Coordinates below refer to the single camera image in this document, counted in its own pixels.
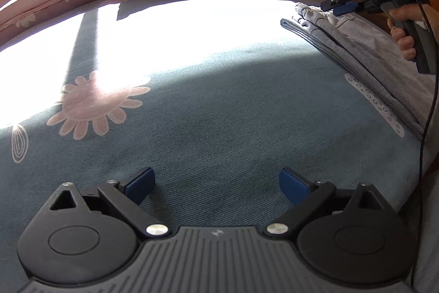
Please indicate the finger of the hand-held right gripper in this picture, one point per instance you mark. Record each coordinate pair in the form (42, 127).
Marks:
(344, 9)
(331, 4)

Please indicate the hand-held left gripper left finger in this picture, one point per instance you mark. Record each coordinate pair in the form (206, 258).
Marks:
(140, 185)

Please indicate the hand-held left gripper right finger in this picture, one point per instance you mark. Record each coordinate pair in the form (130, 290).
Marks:
(293, 188)

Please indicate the grey sweatpants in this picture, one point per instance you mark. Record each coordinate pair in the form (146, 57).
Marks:
(370, 52)

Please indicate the person's right hand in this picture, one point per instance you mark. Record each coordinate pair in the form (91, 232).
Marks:
(406, 42)

